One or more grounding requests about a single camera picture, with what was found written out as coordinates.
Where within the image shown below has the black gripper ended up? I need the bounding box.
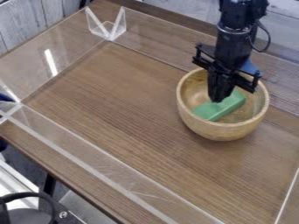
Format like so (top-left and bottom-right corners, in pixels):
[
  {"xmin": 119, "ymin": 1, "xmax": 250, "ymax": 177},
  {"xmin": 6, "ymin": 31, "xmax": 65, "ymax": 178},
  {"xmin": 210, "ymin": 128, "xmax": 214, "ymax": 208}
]
[{"xmin": 193, "ymin": 23, "xmax": 262, "ymax": 102}]

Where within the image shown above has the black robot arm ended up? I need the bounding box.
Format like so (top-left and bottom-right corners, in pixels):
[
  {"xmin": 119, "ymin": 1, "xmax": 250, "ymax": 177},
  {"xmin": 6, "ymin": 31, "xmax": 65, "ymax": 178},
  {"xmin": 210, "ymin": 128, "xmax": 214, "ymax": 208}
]
[{"xmin": 193, "ymin": 0, "xmax": 272, "ymax": 102}]

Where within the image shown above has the light wooden bowl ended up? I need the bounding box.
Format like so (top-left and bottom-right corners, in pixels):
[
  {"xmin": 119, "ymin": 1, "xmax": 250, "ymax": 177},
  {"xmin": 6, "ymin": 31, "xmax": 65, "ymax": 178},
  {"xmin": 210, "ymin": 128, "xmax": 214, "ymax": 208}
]
[{"xmin": 177, "ymin": 68, "xmax": 270, "ymax": 141}]

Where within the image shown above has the green rectangular block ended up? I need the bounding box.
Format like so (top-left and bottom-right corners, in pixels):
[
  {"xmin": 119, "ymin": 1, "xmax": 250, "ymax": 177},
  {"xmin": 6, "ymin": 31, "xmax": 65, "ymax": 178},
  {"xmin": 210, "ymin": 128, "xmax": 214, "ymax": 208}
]
[{"xmin": 191, "ymin": 90, "xmax": 247, "ymax": 122}]

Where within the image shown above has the black table leg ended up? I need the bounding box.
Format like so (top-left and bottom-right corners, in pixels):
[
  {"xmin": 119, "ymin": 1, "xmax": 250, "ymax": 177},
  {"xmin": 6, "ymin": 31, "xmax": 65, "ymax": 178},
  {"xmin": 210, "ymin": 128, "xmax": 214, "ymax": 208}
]
[{"xmin": 42, "ymin": 174, "xmax": 57, "ymax": 196}]

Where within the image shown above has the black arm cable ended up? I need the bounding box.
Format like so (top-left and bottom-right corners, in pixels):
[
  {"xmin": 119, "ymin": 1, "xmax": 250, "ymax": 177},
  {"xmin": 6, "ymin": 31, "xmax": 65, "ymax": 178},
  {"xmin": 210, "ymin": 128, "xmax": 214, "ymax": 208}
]
[{"xmin": 247, "ymin": 20, "xmax": 273, "ymax": 53}]

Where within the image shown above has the clear acrylic tray wall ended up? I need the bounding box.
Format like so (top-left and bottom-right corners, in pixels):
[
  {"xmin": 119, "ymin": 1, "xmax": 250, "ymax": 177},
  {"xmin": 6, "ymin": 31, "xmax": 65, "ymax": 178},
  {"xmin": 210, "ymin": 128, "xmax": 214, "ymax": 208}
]
[{"xmin": 0, "ymin": 0, "xmax": 299, "ymax": 224}]

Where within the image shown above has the grey metal base plate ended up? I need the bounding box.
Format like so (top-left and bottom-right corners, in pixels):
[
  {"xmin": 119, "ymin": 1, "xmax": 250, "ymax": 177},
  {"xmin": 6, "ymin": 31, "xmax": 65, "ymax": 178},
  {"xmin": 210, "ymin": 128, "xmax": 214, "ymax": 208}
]
[{"xmin": 61, "ymin": 191, "xmax": 118, "ymax": 224}]

